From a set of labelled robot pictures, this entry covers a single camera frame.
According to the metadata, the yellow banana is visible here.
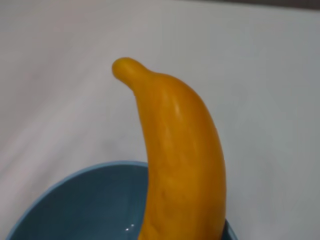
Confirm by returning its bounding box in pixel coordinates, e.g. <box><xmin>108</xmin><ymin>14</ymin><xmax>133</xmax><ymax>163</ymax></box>
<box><xmin>111</xmin><ymin>57</ymin><xmax>228</xmax><ymax>240</ymax></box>

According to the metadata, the blue bowl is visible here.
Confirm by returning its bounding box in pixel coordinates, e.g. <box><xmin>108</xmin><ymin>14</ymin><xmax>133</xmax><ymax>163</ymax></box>
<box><xmin>4</xmin><ymin>160</ymin><xmax>239</xmax><ymax>240</ymax></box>

